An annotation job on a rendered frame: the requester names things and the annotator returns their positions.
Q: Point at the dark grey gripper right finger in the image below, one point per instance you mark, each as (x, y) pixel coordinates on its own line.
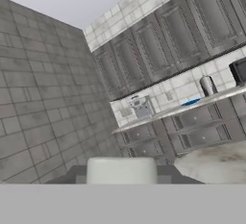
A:
(171, 176)

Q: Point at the black small appliance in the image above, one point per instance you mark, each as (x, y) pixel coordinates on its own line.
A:
(239, 71)

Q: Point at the grey base cupboard run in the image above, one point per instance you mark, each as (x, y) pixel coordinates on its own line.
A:
(198, 128)

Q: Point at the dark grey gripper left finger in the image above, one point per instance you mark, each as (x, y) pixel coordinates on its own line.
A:
(75, 176)

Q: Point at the white wall socket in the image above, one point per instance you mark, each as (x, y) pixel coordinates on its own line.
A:
(125, 112)
(169, 95)

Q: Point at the silver coffee machine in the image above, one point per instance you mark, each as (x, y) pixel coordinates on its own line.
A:
(142, 107)

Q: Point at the blue plate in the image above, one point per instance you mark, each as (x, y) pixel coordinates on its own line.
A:
(191, 102)

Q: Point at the silver canister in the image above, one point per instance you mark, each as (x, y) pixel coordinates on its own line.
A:
(208, 86)

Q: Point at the grey wall cupboard run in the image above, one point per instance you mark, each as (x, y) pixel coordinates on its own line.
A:
(179, 32)

